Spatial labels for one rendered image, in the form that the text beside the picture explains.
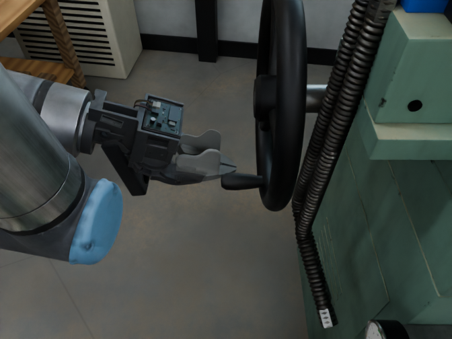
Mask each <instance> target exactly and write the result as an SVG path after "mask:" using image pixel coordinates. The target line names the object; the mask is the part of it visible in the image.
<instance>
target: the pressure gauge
mask: <svg viewBox="0 0 452 339"><path fill-rule="evenodd" d="M365 339H410V338H409V335H408V333H407V331H406V329H405V327H403V325H402V324H401V323H400V322H399V321H397V320H394V319H370V320H369V321H368V322H367V325H366V329H365Z"/></svg>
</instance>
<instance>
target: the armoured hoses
mask: <svg viewBox="0 0 452 339"><path fill-rule="evenodd" d="M400 1H401V0H355V2H354V3H353V4H352V7H353V8H352V9H351V10H350V15H349V16H348V21H347V23H346V27H345V29H344V33H343V35H342V37H343V39H341V41H340V43H341V45H340V46H339V50H338V52H337V54H338V55H337V56H336V58H335V59H336V60H335V61H334V66H333V67H332V70H333V71H332V72H331V73H330V74H331V75H330V77H329V81H328V85H327V87H326V90H325V94H324V96H323V97H324V98H323V100H322V104H321V105H320V106H321V108H320V109H319V112H318V116H317V120H316V121H315V125H314V128H313V132H312V135H311V138H310V140H309V145H308V147H307V150H306V154H305V157H304V160H303V163H302V166H301V169H300V172H299V177H298V178H297V183H296V186H295V189H294V192H293V197H292V202H291V203H292V206H291V207H292V209H293V210H292V212H293V216H294V221H296V222H295V226H296V228H295V231H296V232H295V235H296V239H297V244H298V248H299V249H300V250H299V252H300V253H301V255H300V256H301V257H302V261H303V265H304V266H305V267H304V269H305V270H306V272H305V273H306V274H307V278H308V279H309V280H308V283H310V285H309V286H310V287H311V292H312V296H313V297H314V298H313V300H314V301H315V303H314V304H315V305H316V309H317V310H316V312H317V316H318V319H319V323H320V326H321V327H322V328H330V327H333V326H335V325H337V324H338V320H337V318H336V314H335V311H334V307H332V304H331V303H330V302H331V298H332V297H331V294H330V290H329V286H328V284H327V282H326V281H325V279H326V278H325V277H324V273H323V270H324V269H323V268H322V264H320V263H321V260H319V258H320V257H319V256H318V254H319V252H318V251H317V248H316V245H317V244H316V243H315V240H314V235H312V234H313V231H312V225H313V222H314V221H315V217H316V215H317V212H318V210H319V207H320V204H321V203H322V199H323V197H324V194H325V192H326V189H327V187H328V184H329V182H330V179H331V177H332V174H333V172H334V168H335V167H336V164H337V161H338V158H339V156H340V153H341V152H342V151H341V150H342V148H343V146H344V144H345V140H346V138H347V136H348V132H349V131H350V128H351V126H352V125H351V124H352V123H353V119H354V117H355V114H356V110H358V105H359V104H360V101H359V100H361V98H362V95H363V90H364V89H365V84H366V83H367V79H368V78H369V73H370V72H371V67H372V66H373V61H374V60H375V55H376V54H377V48H379V42H380V41H381V35H383V29H384V28H385V25H386V23H387V20H388V17H389V14H390V13H391V11H392V10H394V9H395V8H396V7H397V6H398V5H399V4H400Z"/></svg>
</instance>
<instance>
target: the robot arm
mask: <svg viewBox="0 0 452 339"><path fill-rule="evenodd" d="M106 96H107V92H106V91H103V90H100V89H96V90H95V92H94V99H92V95H91V92H90V91H87V90H85V89H80V88H77V87H73V86H70V85H65V84H62V83H57V82H53V81H49V80H46V79H42V78H39V77H34V76H31V75H26V74H23V73H19V72H16V71H12V70H9V69H5V67H4V66H3V65H2V64H1V62H0V249H4V250H10V251H15V252H21V253H25V254H31V255H35V256H42V257H45V258H52V259H55V260H62V261H66V262H69V263H70V264H72V265H74V264H86V265H92V264H96V263H98V262H99V261H100V260H102V259H103V258H104V257H105V256H106V254H107V253H108V252H109V251H110V249H111V247H112V245H113V243H114V241H115V239H116V236H117V234H118V230H119V228H120V223H121V220H122V210H123V199H122V193H121V190H120V188H119V187H118V185H117V184H115V183H114V182H110V181H108V180H107V179H105V178H102V179H101V180H97V179H93V178H90V177H88V176H87V174H86V173H85V171H84V170H83V168H82V167H81V166H80V165H79V164H78V162H77V160H76V159H75V158H76V157H77V156H78V155H79V153H80V152H81V153H85V154H89V155H91V154H92V153H93V150H94V147H95V145H96V143H97V144H101V148H102V150H103V151H104V153H105V154H106V156H107V158H108V159H109V161H110V163H111V164H112V165H113V167H114V169H115V170H116V172H117V173H118V175H119V176H120V178H121V180H122V181H123V183H124V185H125V186H126V187H127V189H128V191H129V192H130V194H131V195H132V196H144V195H146V193H147V188H148V185H149V179H150V180H157V181H160V182H163V183H165V184H170V185H176V186H181V185H187V184H197V183H201V182H205V181H209V180H215V179H218V178H221V176H222V175H224V174H226V173H234V172H235V171H236V169H237V165H236V164H235V163H234V162H232V160H230V158H228V157H227V156H225V155H224V154H222V153H220V146H221V134H220V132H219V131H217V130H213V129H210V130H207V131H206V132H205V133H203V134H201V135H200V136H194V135H189V134H184V133H182V122H183V116H184V108H183V106H184V104H183V103H180V102H176V101H173V100H169V99H166V98H161V97H159V96H155V95H151V94H148V93H145V98H144V100H136V101H135V104H136V102H140V104H139V105H138V104H137V105H135V104H134V107H130V106H125V105H123V104H118V103H115V102H111V101H108V100H106ZM159 100H160V101H159ZM161 101H162V102H161ZM166 102H167V103H166ZM169 103H170V104H169ZM174 104H175V105H174ZM135 106H139V109H138V108H135ZM176 152H178V156H177V157H176V163H174V162H173V160H172V157H173V155H176Z"/></svg>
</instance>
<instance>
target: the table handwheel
mask: <svg viewBox="0 0 452 339"><path fill-rule="evenodd" d="M326 87H327V85H307V34H306V25H305V12H304V7H303V0H263V2H262V10H261V16H260V28H259V36H258V54H257V67H256V78H255V80H254V101H253V106H254V118H255V119H256V167H257V176H262V179H263V184H262V188H259V192H260V198H261V200H262V204H263V205H264V206H265V207H266V208H267V209H268V210H269V211H274V212H277V211H281V210H283V209H284V208H285V207H286V206H287V205H288V203H289V201H290V199H291V197H292V195H293V191H294V189H295V184H296V181H297V176H298V173H299V166H300V162H301V154H302V148H303V137H304V130H305V113H318V112H319V109H320V108H321V106H320V105H321V104H322V100H323V98H324V97H323V96H324V94H325V90H326Z"/></svg>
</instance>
